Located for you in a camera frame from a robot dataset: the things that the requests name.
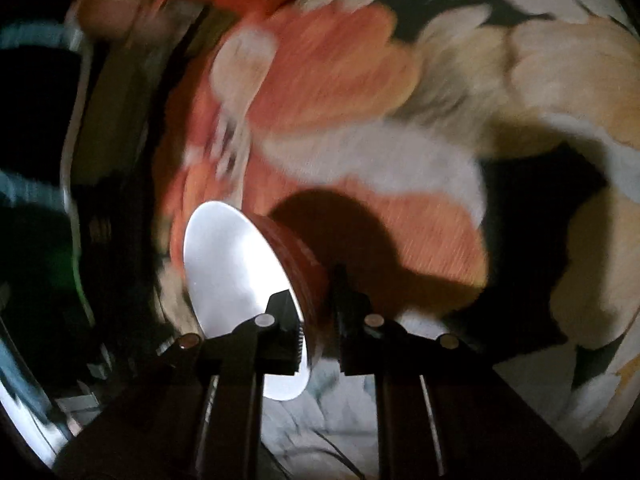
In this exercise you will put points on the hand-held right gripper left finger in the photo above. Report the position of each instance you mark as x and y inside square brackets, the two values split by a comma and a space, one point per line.
[280, 330]

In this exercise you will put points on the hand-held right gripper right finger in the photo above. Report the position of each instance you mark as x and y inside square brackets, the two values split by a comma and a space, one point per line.
[350, 340]

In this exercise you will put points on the red white bowl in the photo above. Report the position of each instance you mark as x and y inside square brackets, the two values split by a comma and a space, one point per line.
[225, 260]

